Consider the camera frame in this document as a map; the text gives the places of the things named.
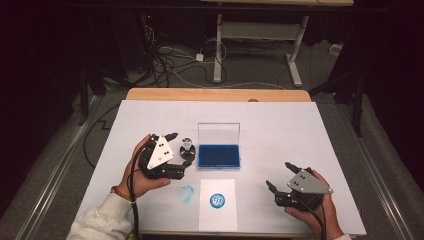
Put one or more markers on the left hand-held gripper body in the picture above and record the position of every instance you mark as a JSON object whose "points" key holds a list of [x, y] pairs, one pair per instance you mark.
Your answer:
{"points": [[160, 153]]}

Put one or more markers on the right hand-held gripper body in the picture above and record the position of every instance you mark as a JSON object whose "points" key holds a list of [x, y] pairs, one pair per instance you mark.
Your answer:
{"points": [[308, 183]]}

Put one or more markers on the black round stamp cap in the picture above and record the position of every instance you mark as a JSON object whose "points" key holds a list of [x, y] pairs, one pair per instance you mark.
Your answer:
{"points": [[187, 155]]}

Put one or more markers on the blue ink pad case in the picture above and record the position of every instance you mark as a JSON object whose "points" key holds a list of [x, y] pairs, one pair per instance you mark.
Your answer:
{"points": [[218, 156]]}

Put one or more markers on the person's left hand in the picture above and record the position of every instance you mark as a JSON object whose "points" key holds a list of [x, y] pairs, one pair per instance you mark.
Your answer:
{"points": [[143, 185]]}

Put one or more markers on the person's right hand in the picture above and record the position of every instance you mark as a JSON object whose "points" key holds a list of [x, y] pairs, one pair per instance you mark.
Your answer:
{"points": [[311, 220]]}

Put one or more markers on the large white table mat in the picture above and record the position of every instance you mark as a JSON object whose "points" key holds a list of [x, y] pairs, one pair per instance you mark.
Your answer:
{"points": [[266, 133]]}

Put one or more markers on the small white paper sheet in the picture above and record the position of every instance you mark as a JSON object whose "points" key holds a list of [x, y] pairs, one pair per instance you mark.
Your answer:
{"points": [[217, 220]]}

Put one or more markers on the white power adapter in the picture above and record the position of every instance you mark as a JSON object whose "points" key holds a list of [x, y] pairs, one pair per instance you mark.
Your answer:
{"points": [[199, 57]]}

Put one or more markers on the black metal stand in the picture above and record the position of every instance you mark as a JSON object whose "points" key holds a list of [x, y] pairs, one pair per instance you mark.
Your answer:
{"points": [[83, 100], [358, 110]]}

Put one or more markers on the small white floor box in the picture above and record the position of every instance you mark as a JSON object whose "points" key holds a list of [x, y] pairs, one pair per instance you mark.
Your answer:
{"points": [[336, 49]]}

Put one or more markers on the metal floor rail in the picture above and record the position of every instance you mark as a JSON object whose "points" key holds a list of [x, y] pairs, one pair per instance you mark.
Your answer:
{"points": [[56, 173], [380, 180]]}

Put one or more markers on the white metal desk frame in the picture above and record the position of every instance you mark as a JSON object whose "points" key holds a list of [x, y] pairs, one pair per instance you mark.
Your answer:
{"points": [[260, 30]]}

